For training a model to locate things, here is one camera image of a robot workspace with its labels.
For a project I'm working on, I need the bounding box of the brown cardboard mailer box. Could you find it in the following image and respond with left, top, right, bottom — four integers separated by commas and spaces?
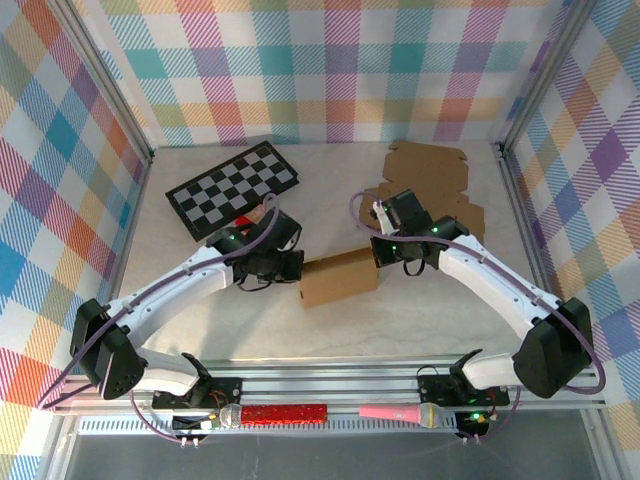
363, 138, 487, 242
298, 246, 380, 310

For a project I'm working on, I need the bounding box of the black electronics board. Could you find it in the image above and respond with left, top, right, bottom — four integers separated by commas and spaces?
171, 410, 221, 435
455, 408, 492, 440

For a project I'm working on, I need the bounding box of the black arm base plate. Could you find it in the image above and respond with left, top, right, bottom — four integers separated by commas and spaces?
416, 363, 511, 407
151, 375, 244, 412

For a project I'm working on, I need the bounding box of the aluminium rail base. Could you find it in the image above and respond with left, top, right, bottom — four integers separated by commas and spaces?
54, 355, 609, 416

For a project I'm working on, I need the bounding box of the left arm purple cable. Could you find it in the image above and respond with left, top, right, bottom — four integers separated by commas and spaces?
38, 193, 280, 445

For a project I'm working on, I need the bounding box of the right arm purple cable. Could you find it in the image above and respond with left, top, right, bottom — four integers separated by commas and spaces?
348, 191, 607, 445

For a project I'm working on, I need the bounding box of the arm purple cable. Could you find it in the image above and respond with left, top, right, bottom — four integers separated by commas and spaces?
38, 193, 280, 445
348, 191, 607, 445

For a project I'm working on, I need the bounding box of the black grey chessboard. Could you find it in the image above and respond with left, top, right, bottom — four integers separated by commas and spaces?
164, 140, 300, 240

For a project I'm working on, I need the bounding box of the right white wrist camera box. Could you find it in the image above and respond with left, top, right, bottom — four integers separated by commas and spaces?
372, 199, 399, 236

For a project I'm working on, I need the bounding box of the red glitter toy microphone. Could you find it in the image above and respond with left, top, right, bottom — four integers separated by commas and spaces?
218, 402, 329, 430

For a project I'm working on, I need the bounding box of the aluminium side rail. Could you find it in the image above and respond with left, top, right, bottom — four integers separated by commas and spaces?
87, 157, 154, 375
494, 143, 577, 370

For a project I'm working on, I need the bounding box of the aluminium frame post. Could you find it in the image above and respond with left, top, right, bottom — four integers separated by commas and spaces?
494, 0, 599, 156
47, 0, 156, 166

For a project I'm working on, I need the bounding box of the white slotted cable duct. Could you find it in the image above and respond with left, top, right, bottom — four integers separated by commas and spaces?
77, 417, 459, 436

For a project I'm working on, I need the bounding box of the pink toy microphone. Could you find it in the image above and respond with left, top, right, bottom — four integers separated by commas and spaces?
358, 402, 445, 430

